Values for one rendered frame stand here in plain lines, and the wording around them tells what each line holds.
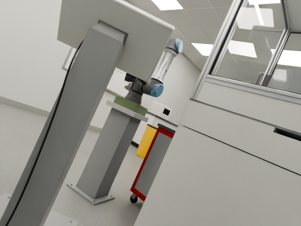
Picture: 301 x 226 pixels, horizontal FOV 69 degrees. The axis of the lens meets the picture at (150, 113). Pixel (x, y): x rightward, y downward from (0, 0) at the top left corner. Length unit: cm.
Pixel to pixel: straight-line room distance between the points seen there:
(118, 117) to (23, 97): 283
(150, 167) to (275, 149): 124
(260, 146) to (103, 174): 121
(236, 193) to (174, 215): 31
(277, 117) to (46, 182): 100
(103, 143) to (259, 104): 121
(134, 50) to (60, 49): 340
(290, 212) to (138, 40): 93
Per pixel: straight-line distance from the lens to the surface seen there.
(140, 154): 443
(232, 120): 106
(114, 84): 505
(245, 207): 101
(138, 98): 182
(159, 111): 548
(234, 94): 109
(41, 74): 440
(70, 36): 123
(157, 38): 108
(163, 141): 198
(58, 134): 103
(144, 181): 204
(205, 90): 115
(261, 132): 102
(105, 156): 181
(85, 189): 192
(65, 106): 102
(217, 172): 104
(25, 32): 429
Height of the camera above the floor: 76
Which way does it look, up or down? 1 degrees up
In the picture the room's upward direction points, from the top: 24 degrees clockwise
